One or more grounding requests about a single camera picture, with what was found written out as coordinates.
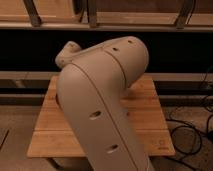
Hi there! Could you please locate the wooden table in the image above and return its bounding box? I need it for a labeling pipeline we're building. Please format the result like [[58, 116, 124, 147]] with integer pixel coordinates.
[[27, 75, 175, 158]]

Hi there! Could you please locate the wooden shelf frame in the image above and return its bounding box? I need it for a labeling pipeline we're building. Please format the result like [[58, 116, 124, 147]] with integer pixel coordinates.
[[0, 0, 213, 32]]

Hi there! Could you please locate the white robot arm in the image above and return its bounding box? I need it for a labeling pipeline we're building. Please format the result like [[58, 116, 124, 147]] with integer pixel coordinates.
[[55, 36, 154, 171]]

